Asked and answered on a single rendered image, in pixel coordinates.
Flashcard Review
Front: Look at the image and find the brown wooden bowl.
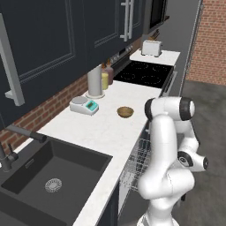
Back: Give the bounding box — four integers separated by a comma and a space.
117, 106, 135, 119

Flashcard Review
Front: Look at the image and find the yellow cup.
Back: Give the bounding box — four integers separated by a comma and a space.
101, 72, 109, 91

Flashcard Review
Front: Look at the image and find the grey dishwasher door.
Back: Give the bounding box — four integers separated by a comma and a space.
117, 183, 152, 226

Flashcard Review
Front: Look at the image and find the narrow dark cupboard door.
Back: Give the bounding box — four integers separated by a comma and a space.
129, 0, 146, 45

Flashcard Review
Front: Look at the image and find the large dark cupboard door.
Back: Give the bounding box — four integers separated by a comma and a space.
0, 0, 87, 131

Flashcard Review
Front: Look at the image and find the white kitchen scale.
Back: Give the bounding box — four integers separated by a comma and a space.
69, 96, 100, 117

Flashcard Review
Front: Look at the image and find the white paper towel roll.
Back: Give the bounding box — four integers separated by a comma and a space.
85, 64, 106, 100

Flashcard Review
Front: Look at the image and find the brown glass jar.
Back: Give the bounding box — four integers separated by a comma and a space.
103, 63, 115, 86

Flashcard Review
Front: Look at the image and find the black hob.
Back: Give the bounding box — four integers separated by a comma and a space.
113, 60, 175, 89

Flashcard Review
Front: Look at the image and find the black sink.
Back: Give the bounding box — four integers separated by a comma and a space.
0, 136, 114, 226

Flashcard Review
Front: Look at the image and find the white toaster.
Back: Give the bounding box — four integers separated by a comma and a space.
140, 40, 163, 57

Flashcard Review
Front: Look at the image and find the dark grey tap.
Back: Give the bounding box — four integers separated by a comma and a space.
0, 124, 48, 173

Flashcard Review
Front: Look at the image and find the dark lower cupboard front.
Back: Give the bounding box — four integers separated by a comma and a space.
96, 181, 120, 226

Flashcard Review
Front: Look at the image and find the grey fridge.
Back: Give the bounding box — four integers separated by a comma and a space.
155, 0, 205, 98

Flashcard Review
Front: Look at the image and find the black microwave oven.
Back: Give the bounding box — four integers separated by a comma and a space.
143, 0, 170, 35

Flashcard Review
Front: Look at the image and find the wire dishwasher rack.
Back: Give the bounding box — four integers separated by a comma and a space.
118, 138, 153, 192

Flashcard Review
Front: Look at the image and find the oven with silver handle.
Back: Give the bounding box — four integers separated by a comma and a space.
109, 43, 179, 97

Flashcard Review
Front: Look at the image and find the thick silver cupboard handle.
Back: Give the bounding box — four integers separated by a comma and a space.
0, 12, 26, 107

